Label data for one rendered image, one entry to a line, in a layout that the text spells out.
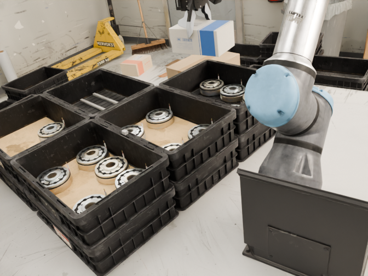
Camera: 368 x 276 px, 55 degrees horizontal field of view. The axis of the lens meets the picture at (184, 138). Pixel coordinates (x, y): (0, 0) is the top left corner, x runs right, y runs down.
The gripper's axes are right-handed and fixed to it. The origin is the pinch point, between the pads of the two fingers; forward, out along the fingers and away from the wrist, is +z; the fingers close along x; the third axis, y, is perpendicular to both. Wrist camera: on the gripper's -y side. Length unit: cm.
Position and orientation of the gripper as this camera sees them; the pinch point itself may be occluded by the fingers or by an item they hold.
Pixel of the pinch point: (201, 32)
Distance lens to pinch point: 133.5
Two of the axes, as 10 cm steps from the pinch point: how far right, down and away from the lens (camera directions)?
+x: -5.6, 5.1, -6.6
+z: 1.4, 8.4, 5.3
